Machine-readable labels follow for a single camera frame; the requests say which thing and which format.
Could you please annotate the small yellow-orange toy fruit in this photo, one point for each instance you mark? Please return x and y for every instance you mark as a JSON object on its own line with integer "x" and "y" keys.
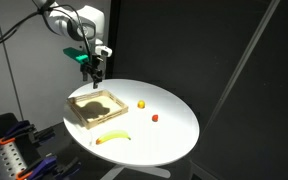
{"x": 141, "y": 104}

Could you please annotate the shallow wooden slatted box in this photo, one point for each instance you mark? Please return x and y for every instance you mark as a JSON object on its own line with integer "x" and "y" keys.
{"x": 84, "y": 97}

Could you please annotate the white camera module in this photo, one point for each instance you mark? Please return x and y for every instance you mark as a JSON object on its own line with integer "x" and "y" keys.
{"x": 103, "y": 50}

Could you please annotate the small red toy fruit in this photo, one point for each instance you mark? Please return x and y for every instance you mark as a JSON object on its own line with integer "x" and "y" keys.
{"x": 155, "y": 117}

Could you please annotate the perforated metal board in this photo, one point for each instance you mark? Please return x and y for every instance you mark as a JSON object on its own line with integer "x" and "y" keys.
{"x": 4, "y": 163}

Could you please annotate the yellow toy banana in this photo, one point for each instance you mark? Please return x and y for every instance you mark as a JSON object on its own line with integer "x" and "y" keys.
{"x": 114, "y": 136}

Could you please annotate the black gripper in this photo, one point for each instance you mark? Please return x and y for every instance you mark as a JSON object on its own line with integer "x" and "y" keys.
{"x": 92, "y": 66}

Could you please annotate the dark blue black clamp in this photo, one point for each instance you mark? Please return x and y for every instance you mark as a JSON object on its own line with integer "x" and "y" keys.
{"x": 71, "y": 165}

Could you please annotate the teal camera mount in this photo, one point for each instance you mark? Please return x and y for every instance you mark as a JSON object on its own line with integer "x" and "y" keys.
{"x": 75, "y": 55}

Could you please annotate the blue clamp with black jaws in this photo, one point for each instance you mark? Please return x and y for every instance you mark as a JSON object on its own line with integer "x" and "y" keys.
{"x": 17, "y": 129}

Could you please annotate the white table base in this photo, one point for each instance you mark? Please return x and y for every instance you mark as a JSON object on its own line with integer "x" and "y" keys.
{"x": 150, "y": 171}

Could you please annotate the round white table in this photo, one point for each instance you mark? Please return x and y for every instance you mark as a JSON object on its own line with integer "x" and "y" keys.
{"x": 157, "y": 146}

